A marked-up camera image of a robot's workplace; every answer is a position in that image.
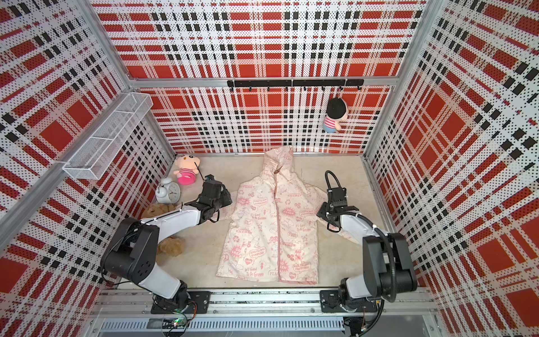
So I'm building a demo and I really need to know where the cream pink printed jacket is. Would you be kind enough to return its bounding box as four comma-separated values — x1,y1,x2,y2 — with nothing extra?
215,146,359,285

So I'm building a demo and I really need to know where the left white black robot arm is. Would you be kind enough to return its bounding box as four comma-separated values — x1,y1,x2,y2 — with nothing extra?
101,175,232,313

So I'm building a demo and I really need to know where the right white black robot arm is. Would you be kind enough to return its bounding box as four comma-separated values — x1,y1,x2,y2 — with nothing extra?
317,188,418,310

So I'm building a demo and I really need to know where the pink pig plush doll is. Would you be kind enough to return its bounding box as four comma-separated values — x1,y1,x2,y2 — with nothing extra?
173,154,201,186

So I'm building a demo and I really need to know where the white alarm clock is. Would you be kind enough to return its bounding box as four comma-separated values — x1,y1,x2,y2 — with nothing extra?
155,177,181,204

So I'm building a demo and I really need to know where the brown teddy bear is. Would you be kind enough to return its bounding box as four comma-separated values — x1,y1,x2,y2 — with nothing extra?
141,203,185,265

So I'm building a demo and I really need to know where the black-haired hanging doll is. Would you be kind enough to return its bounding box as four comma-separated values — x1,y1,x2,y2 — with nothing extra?
322,98,348,133

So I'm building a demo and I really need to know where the green circuit board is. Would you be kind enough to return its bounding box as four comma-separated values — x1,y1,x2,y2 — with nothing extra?
162,318,186,330

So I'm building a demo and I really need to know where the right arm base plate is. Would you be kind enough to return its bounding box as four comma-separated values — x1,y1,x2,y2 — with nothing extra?
319,289,378,313

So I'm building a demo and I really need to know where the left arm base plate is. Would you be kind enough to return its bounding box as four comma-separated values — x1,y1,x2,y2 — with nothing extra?
151,290,211,315

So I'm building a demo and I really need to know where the black hook rail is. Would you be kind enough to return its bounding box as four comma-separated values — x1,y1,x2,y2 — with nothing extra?
227,79,365,91

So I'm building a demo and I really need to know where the aluminium front rail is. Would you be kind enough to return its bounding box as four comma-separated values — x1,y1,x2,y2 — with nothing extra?
83,288,446,336

